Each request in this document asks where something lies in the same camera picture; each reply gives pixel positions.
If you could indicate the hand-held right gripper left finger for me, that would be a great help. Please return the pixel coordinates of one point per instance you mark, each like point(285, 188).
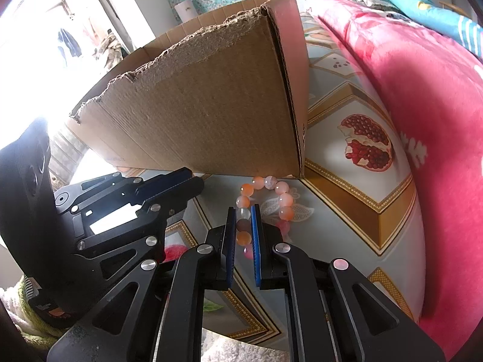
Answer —
point(229, 249)

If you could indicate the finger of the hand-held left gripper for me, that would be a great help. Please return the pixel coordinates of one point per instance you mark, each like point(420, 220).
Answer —
point(151, 230)
point(124, 188)

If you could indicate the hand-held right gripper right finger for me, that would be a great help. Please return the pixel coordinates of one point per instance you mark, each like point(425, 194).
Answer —
point(256, 249)

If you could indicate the brown cardboard box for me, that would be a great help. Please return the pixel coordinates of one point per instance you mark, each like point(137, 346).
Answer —
point(211, 113)

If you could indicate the person's left forearm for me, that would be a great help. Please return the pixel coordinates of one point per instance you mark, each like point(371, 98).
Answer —
point(19, 309)

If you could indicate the pile of clothes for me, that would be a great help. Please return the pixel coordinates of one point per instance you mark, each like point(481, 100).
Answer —
point(111, 49)

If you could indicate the dark hanging jacket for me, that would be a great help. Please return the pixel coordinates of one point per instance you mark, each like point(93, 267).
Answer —
point(70, 43)

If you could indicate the white paper roll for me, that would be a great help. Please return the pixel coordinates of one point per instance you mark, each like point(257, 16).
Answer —
point(185, 10)

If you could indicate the pink fleece blanket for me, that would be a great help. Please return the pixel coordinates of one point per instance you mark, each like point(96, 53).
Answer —
point(445, 139)

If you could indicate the blue cartoon pillow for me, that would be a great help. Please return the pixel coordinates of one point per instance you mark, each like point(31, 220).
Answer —
point(434, 15)

